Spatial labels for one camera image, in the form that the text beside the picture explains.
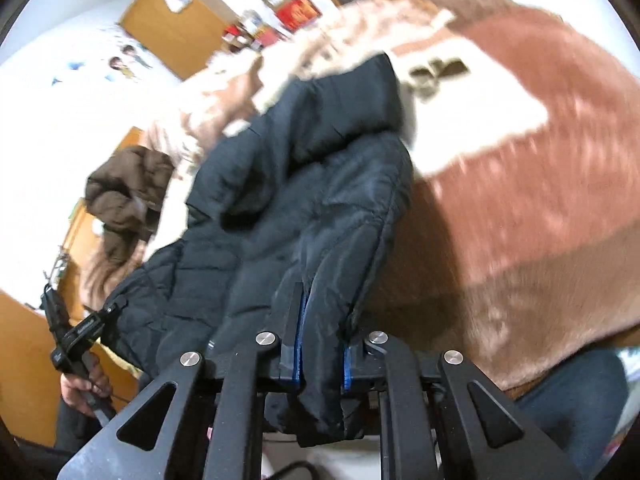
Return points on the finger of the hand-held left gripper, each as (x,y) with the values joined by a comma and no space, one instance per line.
(97,321)

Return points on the wooden wardrobe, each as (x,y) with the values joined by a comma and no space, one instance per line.
(175,35)

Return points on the person's left forearm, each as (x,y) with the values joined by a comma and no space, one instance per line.
(75,432)

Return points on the person's left hand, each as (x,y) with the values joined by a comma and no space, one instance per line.
(80,390)

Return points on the black puffer jacket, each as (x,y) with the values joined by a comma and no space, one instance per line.
(300,185)

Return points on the cartoon wall stickers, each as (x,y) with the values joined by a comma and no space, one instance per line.
(125,62)

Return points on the wooden bed frame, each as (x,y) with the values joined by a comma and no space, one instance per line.
(25,360)

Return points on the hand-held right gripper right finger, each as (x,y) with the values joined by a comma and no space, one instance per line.
(347,371)

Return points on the brown plush blanket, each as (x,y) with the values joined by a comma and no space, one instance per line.
(525,185)

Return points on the person's right leg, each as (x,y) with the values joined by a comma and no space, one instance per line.
(565,410)

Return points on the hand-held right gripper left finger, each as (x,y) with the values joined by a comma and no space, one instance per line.
(298,357)

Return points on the red box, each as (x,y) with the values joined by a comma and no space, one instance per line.
(297,11)

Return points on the brown puffer jacket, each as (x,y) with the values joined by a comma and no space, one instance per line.
(125,190)

